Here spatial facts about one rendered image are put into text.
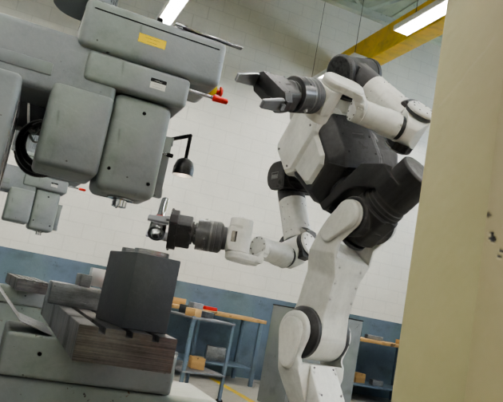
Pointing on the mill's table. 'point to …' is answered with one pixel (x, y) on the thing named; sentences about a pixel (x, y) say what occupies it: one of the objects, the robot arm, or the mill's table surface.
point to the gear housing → (137, 80)
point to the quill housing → (132, 150)
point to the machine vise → (74, 293)
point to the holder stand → (138, 289)
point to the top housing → (152, 45)
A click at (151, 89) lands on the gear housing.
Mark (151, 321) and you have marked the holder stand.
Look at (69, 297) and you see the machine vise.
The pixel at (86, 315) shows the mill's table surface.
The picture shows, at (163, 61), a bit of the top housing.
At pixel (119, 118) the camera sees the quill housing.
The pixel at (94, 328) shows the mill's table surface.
